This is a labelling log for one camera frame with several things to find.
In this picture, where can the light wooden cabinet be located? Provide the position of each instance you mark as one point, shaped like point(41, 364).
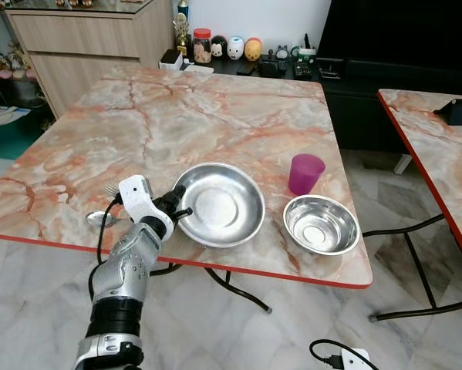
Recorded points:
point(92, 54)

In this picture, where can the gold trophy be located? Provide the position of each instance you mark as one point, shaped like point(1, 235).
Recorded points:
point(183, 35)

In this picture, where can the small black box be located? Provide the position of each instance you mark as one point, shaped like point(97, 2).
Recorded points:
point(454, 113)

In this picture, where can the steel fork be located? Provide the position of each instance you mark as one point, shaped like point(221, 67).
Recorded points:
point(110, 190)

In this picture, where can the steel spoon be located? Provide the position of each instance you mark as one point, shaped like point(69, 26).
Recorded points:
point(99, 219)

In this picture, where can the red lidded glass jar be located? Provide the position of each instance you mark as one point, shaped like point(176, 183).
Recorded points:
point(202, 48)

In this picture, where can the teal storage bin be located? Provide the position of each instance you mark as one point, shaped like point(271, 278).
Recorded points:
point(11, 139)

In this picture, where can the black television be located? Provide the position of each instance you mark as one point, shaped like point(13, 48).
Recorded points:
point(400, 35)

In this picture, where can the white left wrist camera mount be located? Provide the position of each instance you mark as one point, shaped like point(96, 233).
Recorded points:
point(140, 198)

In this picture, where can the large steel plate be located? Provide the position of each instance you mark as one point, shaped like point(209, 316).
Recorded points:
point(219, 206)

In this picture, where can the black metal table leg frame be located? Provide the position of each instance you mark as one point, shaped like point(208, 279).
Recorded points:
point(419, 266)
point(230, 285)

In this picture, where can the green white mug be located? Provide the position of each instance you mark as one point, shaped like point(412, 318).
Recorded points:
point(304, 52)

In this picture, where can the white round plush figure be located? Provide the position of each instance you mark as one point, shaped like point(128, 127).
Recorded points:
point(236, 48)

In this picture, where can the purple plastic cup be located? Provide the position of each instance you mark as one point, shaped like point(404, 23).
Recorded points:
point(305, 176)

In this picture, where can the yellow round plush figure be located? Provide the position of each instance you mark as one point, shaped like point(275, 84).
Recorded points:
point(253, 49)

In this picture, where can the small grey figure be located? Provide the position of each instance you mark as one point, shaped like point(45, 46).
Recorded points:
point(275, 55)

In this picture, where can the small steel bowl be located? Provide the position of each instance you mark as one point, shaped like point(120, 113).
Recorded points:
point(321, 226)

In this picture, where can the small white box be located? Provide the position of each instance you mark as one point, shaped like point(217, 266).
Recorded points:
point(170, 59)

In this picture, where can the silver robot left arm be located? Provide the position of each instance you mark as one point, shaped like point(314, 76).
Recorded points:
point(123, 270)

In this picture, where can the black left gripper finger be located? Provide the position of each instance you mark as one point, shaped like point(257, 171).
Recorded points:
point(178, 191)
point(185, 212)

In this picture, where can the black round plush figure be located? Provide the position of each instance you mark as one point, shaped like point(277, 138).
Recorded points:
point(219, 48)

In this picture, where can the white power adapter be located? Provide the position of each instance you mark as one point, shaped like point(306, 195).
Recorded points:
point(356, 360)

